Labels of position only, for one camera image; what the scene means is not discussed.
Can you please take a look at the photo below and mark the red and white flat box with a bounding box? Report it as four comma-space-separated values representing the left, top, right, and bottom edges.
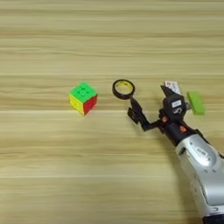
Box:
164, 80, 184, 96

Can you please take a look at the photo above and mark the colourful puzzle cube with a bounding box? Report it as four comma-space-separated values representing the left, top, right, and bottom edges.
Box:
68, 81, 99, 116

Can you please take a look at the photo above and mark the small black and white box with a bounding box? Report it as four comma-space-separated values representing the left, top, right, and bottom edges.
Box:
126, 105, 144, 125

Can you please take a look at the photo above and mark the green rectangular block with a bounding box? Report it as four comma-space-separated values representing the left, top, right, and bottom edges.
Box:
185, 90, 206, 116

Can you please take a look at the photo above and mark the black tape roll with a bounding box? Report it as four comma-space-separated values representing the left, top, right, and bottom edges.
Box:
111, 78, 137, 101

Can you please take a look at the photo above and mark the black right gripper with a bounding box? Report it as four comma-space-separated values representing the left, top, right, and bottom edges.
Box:
126, 84, 203, 147

